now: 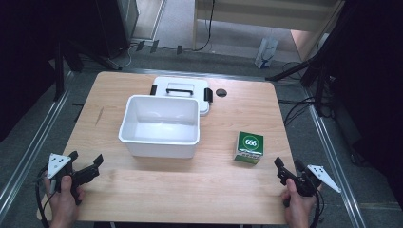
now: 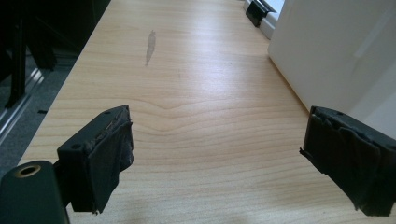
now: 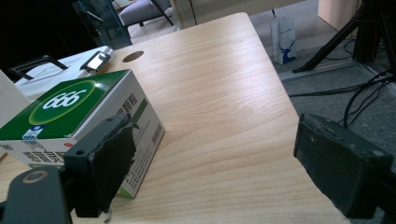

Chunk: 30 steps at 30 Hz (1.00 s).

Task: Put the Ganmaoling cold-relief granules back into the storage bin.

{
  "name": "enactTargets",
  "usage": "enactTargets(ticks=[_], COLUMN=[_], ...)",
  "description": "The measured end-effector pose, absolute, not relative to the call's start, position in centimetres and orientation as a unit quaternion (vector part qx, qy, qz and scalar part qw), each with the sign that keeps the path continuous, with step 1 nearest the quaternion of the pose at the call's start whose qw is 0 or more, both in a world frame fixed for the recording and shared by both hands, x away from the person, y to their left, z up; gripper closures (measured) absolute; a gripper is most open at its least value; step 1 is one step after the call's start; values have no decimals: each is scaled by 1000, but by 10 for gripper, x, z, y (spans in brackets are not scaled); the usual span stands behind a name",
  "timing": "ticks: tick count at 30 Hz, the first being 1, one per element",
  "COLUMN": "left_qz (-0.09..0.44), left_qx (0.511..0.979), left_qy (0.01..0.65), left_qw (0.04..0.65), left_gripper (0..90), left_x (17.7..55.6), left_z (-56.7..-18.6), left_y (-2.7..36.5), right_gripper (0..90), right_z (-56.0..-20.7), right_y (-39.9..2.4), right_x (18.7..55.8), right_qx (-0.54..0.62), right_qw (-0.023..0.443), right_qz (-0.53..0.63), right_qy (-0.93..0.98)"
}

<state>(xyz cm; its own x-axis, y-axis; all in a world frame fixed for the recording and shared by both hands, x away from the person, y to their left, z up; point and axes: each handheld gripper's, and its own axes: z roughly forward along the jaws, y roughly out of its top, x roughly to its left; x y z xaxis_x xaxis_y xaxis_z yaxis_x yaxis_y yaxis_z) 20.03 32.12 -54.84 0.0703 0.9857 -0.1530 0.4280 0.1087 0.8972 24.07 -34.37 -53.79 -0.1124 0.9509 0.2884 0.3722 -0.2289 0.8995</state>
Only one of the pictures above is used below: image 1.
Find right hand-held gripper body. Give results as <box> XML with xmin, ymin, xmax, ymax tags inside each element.
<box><xmin>277</xmin><ymin>164</ymin><xmax>342</xmax><ymax>198</ymax></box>

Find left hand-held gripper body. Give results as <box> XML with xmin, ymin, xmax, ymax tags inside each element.
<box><xmin>47</xmin><ymin>153</ymin><xmax>101</xmax><ymax>206</ymax></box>

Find green and white carton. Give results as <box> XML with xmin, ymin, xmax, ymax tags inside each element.
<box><xmin>234</xmin><ymin>130</ymin><xmax>265</xmax><ymax>165</ymax></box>

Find white plastic storage box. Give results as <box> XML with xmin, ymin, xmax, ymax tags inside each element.
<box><xmin>118</xmin><ymin>94</ymin><xmax>202</xmax><ymax>160</ymax></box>

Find person's right hand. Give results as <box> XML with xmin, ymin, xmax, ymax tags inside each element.
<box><xmin>280</xmin><ymin>178</ymin><xmax>320</xmax><ymax>228</ymax></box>

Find person's left hand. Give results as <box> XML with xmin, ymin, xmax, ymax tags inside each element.
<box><xmin>43</xmin><ymin>175</ymin><xmax>86</xmax><ymax>228</ymax></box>

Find black metal stand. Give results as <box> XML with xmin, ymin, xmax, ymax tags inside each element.
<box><xmin>51</xmin><ymin>37</ymin><xmax>124</xmax><ymax>103</ymax></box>

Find black tripod stand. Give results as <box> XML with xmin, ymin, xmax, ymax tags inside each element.
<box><xmin>265</xmin><ymin>18</ymin><xmax>336</xmax><ymax>118</ymax></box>

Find white paper bag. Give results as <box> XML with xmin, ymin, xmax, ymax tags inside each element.
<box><xmin>254</xmin><ymin>36</ymin><xmax>279</xmax><ymax>70</ymax></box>

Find dark cabinet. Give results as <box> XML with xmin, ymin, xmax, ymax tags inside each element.
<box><xmin>94</xmin><ymin>0</ymin><xmax>141</xmax><ymax>59</ymax></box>

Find light wooden furniture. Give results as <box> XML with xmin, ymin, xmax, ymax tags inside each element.
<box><xmin>191</xmin><ymin>0</ymin><xmax>346</xmax><ymax>62</ymax></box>

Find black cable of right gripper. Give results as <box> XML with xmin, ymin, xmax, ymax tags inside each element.
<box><xmin>308</xmin><ymin>189</ymin><xmax>326</xmax><ymax>228</ymax></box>

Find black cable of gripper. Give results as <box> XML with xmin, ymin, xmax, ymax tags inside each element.
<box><xmin>308</xmin><ymin>189</ymin><xmax>326</xmax><ymax>228</ymax></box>
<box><xmin>34</xmin><ymin>165</ymin><xmax>52</xmax><ymax>228</ymax></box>

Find metal floor rail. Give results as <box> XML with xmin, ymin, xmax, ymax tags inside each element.
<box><xmin>303</xmin><ymin>85</ymin><xmax>368</xmax><ymax>228</ymax></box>
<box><xmin>0</xmin><ymin>70</ymin><xmax>74</xmax><ymax>222</ymax></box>

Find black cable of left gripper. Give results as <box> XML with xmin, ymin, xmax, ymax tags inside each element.
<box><xmin>34</xmin><ymin>165</ymin><xmax>52</xmax><ymax>228</ymax></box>

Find black floor cables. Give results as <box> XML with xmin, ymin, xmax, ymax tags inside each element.
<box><xmin>277</xmin><ymin>61</ymin><xmax>334</xmax><ymax>127</ymax></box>

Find white floor cable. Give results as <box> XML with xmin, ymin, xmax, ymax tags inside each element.
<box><xmin>116</xmin><ymin>44</ymin><xmax>135</xmax><ymax>69</ymax></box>

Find white lid with black handle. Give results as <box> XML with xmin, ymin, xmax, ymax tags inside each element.
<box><xmin>149</xmin><ymin>76</ymin><xmax>214</xmax><ymax>117</ymax></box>

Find hanging black cable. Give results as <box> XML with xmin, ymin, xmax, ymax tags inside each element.
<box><xmin>191</xmin><ymin>0</ymin><xmax>217</xmax><ymax>52</ymax></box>

